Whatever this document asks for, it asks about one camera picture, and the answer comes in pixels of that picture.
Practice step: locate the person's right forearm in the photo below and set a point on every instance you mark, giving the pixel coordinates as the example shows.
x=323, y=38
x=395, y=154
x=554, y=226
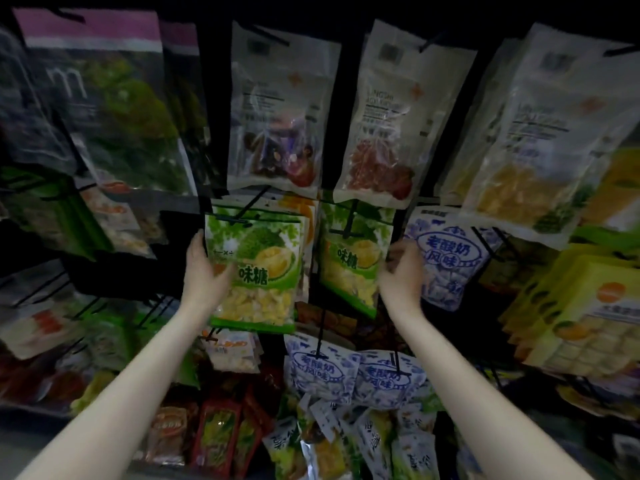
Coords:
x=490, y=415

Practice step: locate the person's left forearm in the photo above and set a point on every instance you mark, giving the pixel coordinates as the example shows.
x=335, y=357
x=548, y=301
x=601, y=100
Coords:
x=110, y=415

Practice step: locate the row of red orange pouches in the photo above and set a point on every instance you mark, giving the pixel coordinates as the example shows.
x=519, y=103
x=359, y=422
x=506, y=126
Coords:
x=210, y=435

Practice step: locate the green yellow-fruit snack bag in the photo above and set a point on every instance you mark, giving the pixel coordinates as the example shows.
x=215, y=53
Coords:
x=350, y=260
x=265, y=270

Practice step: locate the row of green white pouches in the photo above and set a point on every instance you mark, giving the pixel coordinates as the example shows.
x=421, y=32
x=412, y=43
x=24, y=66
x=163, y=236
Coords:
x=90, y=340

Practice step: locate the person's left hand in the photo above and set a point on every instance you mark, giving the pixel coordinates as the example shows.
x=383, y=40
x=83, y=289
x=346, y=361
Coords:
x=208, y=285

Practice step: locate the blue white yogurt candy bag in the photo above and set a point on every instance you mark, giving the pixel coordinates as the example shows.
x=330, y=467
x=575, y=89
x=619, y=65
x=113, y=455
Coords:
x=450, y=260

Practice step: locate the person's right hand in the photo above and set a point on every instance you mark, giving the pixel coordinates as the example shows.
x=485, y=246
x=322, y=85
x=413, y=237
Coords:
x=405, y=285

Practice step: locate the clear dark-fruit snack bag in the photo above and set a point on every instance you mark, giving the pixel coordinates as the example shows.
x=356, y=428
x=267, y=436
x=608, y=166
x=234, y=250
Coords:
x=395, y=125
x=280, y=115

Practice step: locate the row of white blue pouches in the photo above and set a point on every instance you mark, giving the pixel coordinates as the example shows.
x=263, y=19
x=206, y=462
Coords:
x=350, y=385

